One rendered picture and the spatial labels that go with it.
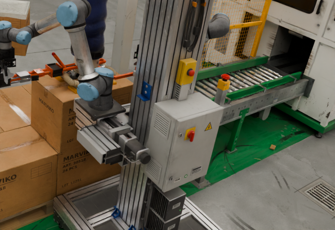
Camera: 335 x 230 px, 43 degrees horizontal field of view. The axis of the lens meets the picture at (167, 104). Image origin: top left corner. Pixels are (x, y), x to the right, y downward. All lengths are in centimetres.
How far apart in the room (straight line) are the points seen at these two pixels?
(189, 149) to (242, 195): 155
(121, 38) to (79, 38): 215
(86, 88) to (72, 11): 41
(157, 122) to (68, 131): 82
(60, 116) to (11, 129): 51
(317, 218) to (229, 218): 79
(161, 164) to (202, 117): 35
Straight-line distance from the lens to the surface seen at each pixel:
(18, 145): 303
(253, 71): 489
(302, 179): 425
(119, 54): 444
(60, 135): 287
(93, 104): 248
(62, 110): 276
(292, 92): 472
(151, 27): 225
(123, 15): 431
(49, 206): 322
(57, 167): 303
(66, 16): 222
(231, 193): 376
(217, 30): 262
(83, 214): 300
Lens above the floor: 229
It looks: 28 degrees down
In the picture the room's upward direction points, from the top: 11 degrees clockwise
